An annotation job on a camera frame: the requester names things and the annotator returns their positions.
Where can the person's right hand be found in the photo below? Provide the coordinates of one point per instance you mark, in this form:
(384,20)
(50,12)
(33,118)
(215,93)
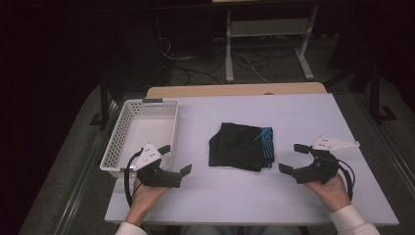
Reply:
(328,192)

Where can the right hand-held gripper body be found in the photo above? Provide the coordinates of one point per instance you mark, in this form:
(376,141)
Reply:
(318,169)

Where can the person's left hand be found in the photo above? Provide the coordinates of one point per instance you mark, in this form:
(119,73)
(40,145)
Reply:
(145,196)

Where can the wooden table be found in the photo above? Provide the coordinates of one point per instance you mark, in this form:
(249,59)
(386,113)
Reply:
(235,89)

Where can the black shorts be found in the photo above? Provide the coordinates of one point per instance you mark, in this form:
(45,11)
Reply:
(238,147)

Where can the white perforated plastic basket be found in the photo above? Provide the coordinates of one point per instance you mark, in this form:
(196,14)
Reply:
(143,130)

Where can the black metal stand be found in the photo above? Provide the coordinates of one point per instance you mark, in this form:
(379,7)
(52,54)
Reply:
(104,101)
(375,94)

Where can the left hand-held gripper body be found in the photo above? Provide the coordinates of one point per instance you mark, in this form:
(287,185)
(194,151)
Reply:
(153,178)

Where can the white table board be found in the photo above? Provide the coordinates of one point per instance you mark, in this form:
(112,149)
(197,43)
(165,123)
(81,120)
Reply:
(241,196)

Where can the white metal stand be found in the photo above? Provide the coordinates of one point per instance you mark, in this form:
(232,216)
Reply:
(267,27)

